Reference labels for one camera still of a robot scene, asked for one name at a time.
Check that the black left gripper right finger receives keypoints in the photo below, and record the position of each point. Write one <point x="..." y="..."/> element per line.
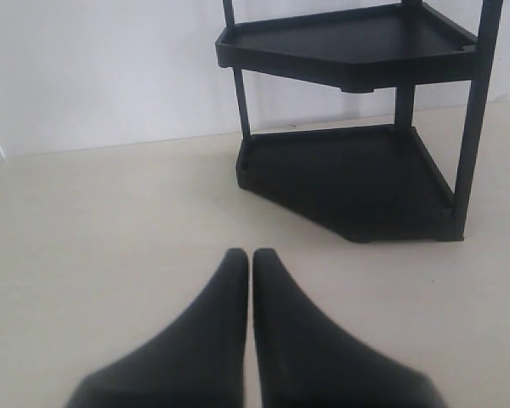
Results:
<point x="305" y="359"/>

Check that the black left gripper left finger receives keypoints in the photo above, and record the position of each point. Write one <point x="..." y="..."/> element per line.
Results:
<point x="197" y="361"/>

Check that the black two-tier corner rack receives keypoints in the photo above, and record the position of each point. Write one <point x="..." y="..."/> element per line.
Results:
<point x="373" y="182"/>

